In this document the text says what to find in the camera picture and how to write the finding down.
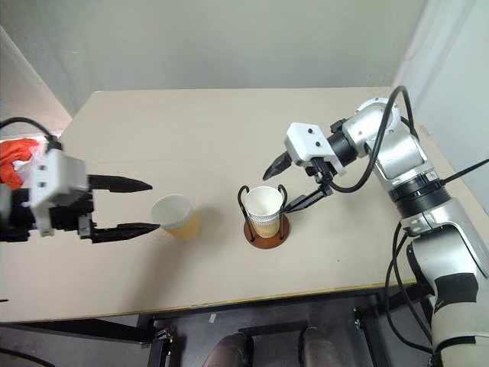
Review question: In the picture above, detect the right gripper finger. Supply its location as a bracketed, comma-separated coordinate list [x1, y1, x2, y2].
[283, 184, 332, 214]
[262, 150, 292, 180]

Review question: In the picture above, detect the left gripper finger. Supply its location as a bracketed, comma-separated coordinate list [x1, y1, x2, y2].
[88, 174, 154, 193]
[91, 222, 160, 245]

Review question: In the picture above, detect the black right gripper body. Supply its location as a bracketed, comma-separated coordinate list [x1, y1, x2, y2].
[303, 156, 338, 195]

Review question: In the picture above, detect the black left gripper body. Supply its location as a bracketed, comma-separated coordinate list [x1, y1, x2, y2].
[48, 174, 97, 243]

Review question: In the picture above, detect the white and tan paper cup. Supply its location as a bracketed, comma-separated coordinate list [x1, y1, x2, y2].
[149, 193, 202, 242]
[244, 185, 286, 238]

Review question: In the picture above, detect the white plastic bag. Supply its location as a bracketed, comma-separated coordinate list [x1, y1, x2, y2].
[12, 142, 51, 185]

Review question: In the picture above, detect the orange cloth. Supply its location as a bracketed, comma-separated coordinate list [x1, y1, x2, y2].
[0, 138, 47, 189]

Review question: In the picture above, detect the dark rounded shape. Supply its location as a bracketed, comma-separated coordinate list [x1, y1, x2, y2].
[206, 331, 254, 367]

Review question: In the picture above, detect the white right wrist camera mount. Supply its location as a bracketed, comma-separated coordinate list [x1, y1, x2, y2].
[284, 122, 347, 177]

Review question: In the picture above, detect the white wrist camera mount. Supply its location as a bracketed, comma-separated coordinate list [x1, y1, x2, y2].
[29, 148, 89, 236]
[284, 122, 347, 177]

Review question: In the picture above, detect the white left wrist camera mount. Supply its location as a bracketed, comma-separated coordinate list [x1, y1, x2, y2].
[29, 148, 89, 236]

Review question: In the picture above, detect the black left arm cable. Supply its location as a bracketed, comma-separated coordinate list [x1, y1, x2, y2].
[0, 117, 64, 152]

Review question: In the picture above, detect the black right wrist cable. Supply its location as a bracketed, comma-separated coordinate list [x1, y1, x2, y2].
[328, 86, 417, 193]

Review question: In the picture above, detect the black metal table frame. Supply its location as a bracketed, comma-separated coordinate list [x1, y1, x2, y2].
[0, 282, 435, 367]

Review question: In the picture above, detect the black right arm body cable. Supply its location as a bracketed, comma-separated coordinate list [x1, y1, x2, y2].
[383, 221, 436, 355]

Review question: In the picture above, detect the thin black cable tie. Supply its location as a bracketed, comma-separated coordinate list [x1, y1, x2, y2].
[439, 158, 489, 185]

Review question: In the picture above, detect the black floor cable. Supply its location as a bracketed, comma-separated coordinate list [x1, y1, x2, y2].
[0, 346, 51, 367]

